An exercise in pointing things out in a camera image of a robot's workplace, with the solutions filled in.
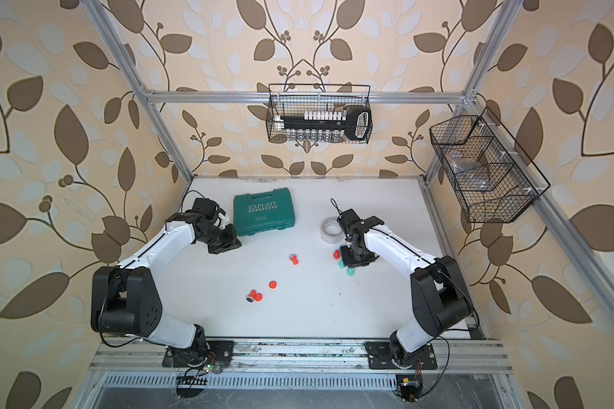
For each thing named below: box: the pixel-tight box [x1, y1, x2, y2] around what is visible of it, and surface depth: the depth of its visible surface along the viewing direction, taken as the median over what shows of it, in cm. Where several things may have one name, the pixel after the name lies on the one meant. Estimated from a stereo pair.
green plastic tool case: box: [232, 187, 296, 237], surface depth 106 cm
